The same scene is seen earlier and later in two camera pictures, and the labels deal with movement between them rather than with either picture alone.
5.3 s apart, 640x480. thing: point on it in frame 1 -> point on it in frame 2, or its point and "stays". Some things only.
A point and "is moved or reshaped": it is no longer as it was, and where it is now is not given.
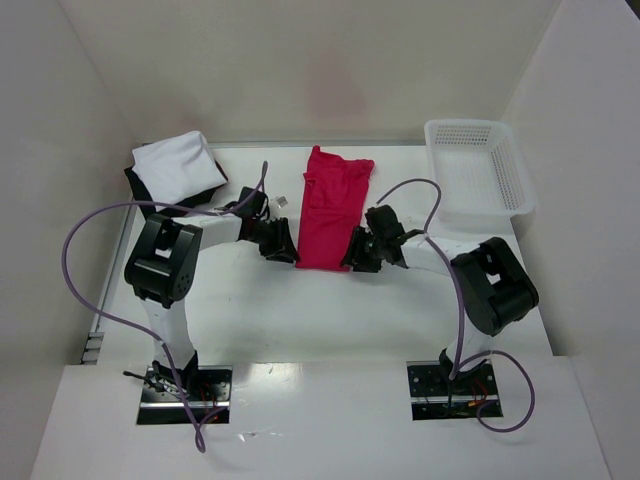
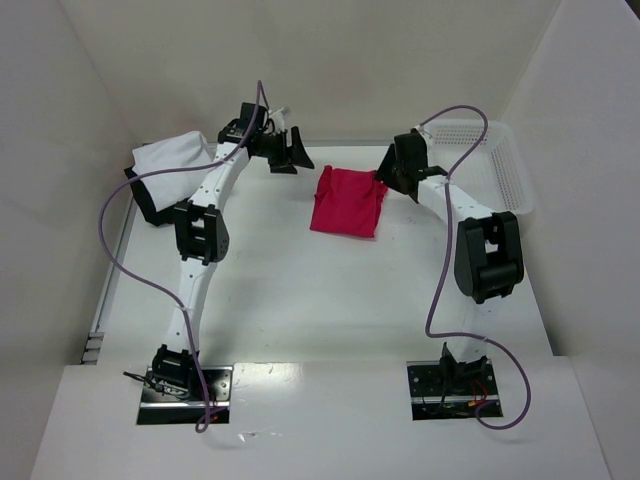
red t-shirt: (333, 208) is moved or reshaped
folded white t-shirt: (173, 168) stays
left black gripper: (278, 239) -> (285, 148)
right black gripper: (364, 250) -> (395, 167)
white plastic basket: (479, 171) stays
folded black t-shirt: (141, 195) stays
